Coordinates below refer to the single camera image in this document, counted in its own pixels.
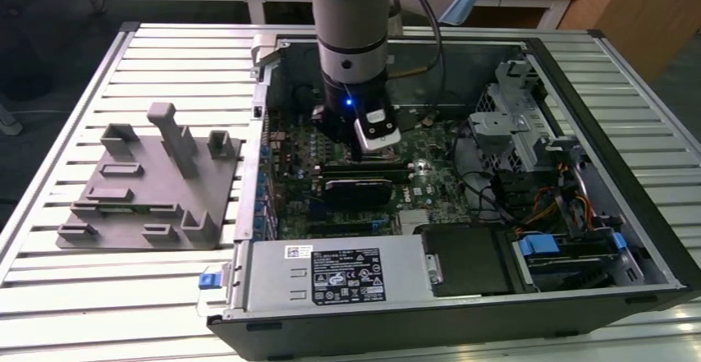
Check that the black plastic shroud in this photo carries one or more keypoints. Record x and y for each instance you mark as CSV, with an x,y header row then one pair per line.
x,y
470,259

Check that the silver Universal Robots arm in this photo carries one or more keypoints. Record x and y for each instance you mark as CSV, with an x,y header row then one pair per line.
x,y
349,21

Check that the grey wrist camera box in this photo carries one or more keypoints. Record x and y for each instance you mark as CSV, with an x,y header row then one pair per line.
x,y
317,114

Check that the blue disk carrier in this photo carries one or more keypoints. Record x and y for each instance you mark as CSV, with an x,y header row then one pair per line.
x,y
539,246

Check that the wooden cabinet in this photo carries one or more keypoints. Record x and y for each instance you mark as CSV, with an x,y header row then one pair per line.
x,y
646,17

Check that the pale furniture foot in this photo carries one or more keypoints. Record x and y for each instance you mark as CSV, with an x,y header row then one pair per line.
x,y
8,124

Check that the grey metal drive cage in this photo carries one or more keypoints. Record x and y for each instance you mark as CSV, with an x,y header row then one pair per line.
x,y
495,128

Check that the CPU socket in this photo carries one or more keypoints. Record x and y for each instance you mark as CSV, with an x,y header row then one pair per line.
x,y
392,157

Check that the small blue carrier tab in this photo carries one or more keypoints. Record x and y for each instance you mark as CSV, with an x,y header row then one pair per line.
x,y
619,242

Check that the grey parts rack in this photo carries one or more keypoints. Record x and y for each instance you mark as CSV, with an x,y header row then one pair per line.
x,y
159,198

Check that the metal disk bay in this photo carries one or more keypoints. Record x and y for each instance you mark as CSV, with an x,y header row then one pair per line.
x,y
629,273

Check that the blue case latch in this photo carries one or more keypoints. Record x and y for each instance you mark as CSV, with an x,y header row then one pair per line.
x,y
209,280

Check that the black PC case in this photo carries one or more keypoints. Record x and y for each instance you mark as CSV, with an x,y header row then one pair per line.
x,y
383,329

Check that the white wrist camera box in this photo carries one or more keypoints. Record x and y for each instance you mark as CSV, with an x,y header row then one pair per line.
x,y
378,136

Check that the green RAM stick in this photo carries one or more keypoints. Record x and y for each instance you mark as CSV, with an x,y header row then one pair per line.
x,y
122,210

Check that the silver chipset heat sink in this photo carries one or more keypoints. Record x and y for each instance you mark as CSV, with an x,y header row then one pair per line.
x,y
414,219

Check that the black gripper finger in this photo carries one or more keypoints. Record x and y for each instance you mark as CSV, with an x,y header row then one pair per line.
x,y
356,152

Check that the green motherboard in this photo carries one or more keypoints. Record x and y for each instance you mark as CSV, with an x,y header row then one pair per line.
x,y
438,165

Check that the black graphics card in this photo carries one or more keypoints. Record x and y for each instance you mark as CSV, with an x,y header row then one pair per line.
x,y
355,193

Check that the silver power supply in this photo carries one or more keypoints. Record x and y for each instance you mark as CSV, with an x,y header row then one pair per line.
x,y
273,284

